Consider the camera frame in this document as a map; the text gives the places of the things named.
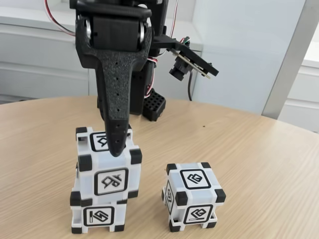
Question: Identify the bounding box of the white cube crossed lines symbol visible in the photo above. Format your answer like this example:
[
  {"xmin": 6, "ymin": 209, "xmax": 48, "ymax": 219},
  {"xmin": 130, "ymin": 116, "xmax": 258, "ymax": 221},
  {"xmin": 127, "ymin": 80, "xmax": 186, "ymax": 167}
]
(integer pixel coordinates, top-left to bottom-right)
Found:
[{"xmin": 74, "ymin": 126, "xmax": 143, "ymax": 204}]

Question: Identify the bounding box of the grey metal post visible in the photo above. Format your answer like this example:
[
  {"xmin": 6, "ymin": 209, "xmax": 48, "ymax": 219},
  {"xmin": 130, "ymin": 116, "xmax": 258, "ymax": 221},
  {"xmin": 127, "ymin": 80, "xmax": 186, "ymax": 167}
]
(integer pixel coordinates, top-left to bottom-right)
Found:
[{"xmin": 260, "ymin": 0, "xmax": 319, "ymax": 121}]

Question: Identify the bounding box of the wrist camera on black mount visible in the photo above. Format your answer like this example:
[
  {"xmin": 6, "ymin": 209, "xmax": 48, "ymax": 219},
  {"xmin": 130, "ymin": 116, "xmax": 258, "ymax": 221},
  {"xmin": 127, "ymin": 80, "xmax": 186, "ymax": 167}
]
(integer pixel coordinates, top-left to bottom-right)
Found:
[{"xmin": 153, "ymin": 34, "xmax": 220, "ymax": 82}]

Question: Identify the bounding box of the white cube hexagon spiral symbol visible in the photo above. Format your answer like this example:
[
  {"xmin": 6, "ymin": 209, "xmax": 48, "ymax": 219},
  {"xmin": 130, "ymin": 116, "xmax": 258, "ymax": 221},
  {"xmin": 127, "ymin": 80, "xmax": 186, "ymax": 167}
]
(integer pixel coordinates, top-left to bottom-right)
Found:
[{"xmin": 161, "ymin": 161, "xmax": 227, "ymax": 230}]

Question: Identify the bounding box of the long white cabinet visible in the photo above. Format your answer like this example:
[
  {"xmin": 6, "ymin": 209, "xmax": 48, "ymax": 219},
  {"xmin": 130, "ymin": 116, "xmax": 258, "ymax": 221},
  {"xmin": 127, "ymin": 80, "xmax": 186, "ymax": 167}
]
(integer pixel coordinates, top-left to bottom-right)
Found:
[{"xmin": 0, "ymin": 0, "xmax": 204, "ymax": 103}]

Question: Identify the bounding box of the white cube zigzag symbol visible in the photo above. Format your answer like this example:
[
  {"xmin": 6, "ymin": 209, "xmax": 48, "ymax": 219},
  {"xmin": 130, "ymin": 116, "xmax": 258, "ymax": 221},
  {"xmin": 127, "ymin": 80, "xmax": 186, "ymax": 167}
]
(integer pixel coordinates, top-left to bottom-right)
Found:
[{"xmin": 69, "ymin": 190, "xmax": 129, "ymax": 234}]

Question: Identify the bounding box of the small white cabinet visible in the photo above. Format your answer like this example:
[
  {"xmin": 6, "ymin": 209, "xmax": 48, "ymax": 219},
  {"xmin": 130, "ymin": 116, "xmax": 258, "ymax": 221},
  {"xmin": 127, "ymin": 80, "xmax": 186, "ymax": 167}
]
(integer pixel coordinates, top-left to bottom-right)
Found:
[{"xmin": 283, "ymin": 58, "xmax": 319, "ymax": 132}]

